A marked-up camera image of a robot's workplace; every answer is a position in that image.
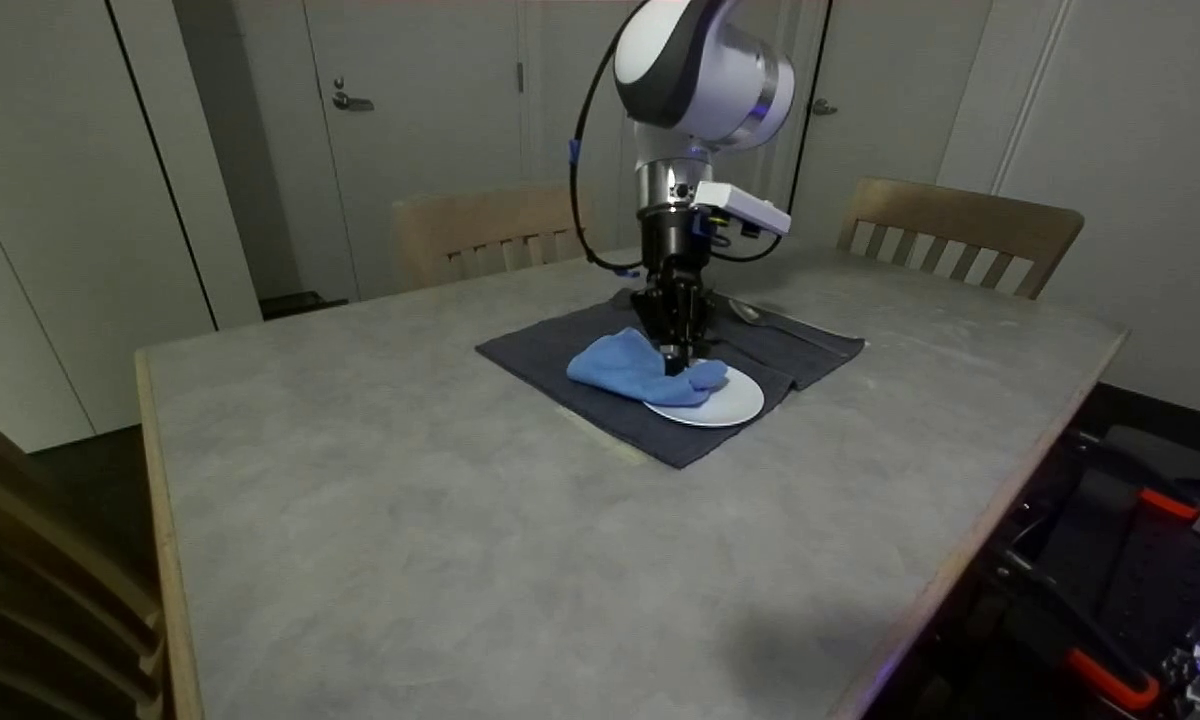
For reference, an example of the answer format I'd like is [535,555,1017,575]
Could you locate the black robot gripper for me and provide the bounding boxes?
[634,204,712,378]

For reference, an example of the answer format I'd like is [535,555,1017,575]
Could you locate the blue cloth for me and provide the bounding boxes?
[562,328,727,409]

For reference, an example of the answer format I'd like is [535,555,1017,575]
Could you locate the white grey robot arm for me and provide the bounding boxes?
[613,0,794,373]

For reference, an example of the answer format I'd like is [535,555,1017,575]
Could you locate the white round plate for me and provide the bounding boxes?
[653,369,764,427]

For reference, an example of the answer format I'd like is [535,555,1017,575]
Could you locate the dark grey cloth placemat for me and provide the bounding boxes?
[478,294,865,469]

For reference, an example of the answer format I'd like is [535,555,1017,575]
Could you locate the wooden chair far left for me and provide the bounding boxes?
[390,190,579,289]

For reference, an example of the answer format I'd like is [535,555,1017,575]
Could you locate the wooden chair far right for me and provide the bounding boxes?
[834,181,1082,302]

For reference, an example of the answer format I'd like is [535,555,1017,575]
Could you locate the black orange clamp near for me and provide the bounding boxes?
[997,550,1164,717]

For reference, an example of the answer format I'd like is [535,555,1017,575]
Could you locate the black orange clamp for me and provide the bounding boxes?
[1079,439,1200,526]
[997,550,1164,717]

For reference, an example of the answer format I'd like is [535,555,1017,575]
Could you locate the black orange clamp far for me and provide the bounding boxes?
[1079,439,1200,526]

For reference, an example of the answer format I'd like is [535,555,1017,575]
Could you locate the wooden chair near corner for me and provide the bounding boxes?
[0,434,176,720]

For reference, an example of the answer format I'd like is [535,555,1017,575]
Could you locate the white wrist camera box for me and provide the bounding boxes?
[693,181,790,236]

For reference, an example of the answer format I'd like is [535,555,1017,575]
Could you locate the silver door handle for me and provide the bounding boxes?
[332,84,376,113]

